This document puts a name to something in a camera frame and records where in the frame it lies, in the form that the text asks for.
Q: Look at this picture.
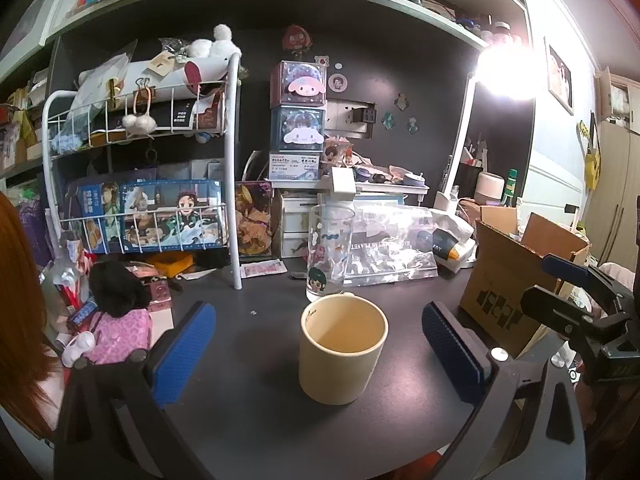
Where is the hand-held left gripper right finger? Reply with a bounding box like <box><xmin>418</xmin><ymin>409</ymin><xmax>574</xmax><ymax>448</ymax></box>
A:
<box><xmin>421</xmin><ymin>301</ymin><xmax>587</xmax><ymax>480</ymax></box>

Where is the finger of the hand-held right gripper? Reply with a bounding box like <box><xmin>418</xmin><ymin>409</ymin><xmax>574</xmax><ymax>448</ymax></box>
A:
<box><xmin>520</xmin><ymin>285</ymin><xmax>628</xmax><ymax>346</ymax></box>
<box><xmin>542</xmin><ymin>254</ymin><xmax>636</xmax><ymax>311</ymax></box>

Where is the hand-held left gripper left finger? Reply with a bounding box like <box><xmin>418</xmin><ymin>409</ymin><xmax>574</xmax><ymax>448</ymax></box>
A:
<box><xmin>55</xmin><ymin>302</ymin><xmax>217</xmax><ymax>480</ymax></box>

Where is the cream cup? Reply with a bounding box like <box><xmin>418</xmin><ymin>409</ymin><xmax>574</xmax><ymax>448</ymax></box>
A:
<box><xmin>298</xmin><ymin>294</ymin><xmax>389</xmax><ymax>406</ymax></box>

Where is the brown cardboard box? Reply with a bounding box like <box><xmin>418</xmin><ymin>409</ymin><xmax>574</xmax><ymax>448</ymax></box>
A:
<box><xmin>460</xmin><ymin>206</ymin><xmax>592</xmax><ymax>358</ymax></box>

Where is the small pink case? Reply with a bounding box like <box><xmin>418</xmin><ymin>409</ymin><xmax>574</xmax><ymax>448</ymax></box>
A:
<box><xmin>142</xmin><ymin>280</ymin><xmax>174</xmax><ymax>311</ymax></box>

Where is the doll with pink dress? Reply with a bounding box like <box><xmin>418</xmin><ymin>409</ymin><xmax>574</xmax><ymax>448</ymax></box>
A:
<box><xmin>62</xmin><ymin>260</ymin><xmax>153</xmax><ymax>368</ymax></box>

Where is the beige wardrobe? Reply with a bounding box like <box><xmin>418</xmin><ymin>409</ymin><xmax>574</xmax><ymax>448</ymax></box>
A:
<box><xmin>582</xmin><ymin>67</ymin><xmax>640</xmax><ymax>266</ymax></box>

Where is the green bottle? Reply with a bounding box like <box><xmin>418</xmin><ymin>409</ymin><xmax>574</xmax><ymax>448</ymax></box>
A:
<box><xmin>502</xmin><ymin>169</ymin><xmax>518</xmax><ymax>208</ymax></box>

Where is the beige cylinder humidifier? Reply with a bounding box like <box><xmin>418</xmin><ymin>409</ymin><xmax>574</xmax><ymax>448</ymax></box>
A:
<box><xmin>475</xmin><ymin>172</ymin><xmax>506</xmax><ymax>206</ymax></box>

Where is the clear plastic zip bag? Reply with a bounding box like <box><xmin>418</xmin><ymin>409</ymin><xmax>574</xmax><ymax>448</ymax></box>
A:
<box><xmin>345</xmin><ymin>205</ymin><xmax>441</xmax><ymax>288</ymax></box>

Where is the anime picture box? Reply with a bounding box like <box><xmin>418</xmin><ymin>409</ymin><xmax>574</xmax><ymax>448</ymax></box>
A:
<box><xmin>65</xmin><ymin>179</ymin><xmax>226</xmax><ymax>253</ymax></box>

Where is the purple card box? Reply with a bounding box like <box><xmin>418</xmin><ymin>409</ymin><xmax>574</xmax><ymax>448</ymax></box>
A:
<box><xmin>235</xmin><ymin>181</ymin><xmax>275</xmax><ymax>258</ymax></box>

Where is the clear glass with cartoon print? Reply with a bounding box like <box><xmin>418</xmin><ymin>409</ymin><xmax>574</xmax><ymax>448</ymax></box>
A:
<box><xmin>306</xmin><ymin>204</ymin><xmax>356</xmax><ymax>303</ymax></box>

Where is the small white drawer unit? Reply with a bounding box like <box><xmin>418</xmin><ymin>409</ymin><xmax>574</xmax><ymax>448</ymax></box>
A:
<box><xmin>280</xmin><ymin>192</ymin><xmax>321</xmax><ymax>258</ymax></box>

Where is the reddish-brown hair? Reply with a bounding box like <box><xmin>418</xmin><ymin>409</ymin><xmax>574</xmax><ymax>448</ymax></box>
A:
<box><xmin>0</xmin><ymin>192</ymin><xmax>66</xmax><ymax>441</ymax></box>

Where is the white desk lamp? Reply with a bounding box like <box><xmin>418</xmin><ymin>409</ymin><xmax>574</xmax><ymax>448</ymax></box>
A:
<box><xmin>432</xmin><ymin>42</ymin><xmax>538</xmax><ymax>211</ymax></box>

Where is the small white cube box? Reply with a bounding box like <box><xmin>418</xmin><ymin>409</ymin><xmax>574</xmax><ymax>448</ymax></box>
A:
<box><xmin>330</xmin><ymin>167</ymin><xmax>357</xmax><ymax>197</ymax></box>

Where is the white labelled box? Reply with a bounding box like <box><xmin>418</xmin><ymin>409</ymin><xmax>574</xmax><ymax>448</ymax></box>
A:
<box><xmin>268</xmin><ymin>151</ymin><xmax>322</xmax><ymax>182</ymax></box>

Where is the blue character display box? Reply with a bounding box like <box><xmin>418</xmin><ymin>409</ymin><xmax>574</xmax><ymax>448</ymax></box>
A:
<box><xmin>270</xmin><ymin>106</ymin><xmax>328</xmax><ymax>153</ymax></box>

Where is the pink character display box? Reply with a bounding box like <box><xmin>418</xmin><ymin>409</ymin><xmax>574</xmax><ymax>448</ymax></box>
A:
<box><xmin>270</xmin><ymin>60</ymin><xmax>329</xmax><ymax>109</ymax></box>

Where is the white plush toy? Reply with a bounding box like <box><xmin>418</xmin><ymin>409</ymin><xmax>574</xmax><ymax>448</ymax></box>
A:
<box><xmin>187</xmin><ymin>25</ymin><xmax>242</xmax><ymax>61</ymax></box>

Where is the white wire rack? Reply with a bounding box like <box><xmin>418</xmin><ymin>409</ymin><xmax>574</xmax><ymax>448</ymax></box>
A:
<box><xmin>42</xmin><ymin>52</ymin><xmax>244</xmax><ymax>291</ymax></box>

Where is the framed wall picture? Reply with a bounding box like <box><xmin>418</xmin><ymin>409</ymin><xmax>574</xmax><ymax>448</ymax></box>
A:
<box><xmin>544</xmin><ymin>37</ymin><xmax>574</xmax><ymax>116</ymax></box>

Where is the wall power socket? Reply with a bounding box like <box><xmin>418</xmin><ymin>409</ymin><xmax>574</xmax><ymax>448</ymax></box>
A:
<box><xmin>325</xmin><ymin>100</ymin><xmax>377</xmax><ymax>136</ymax></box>

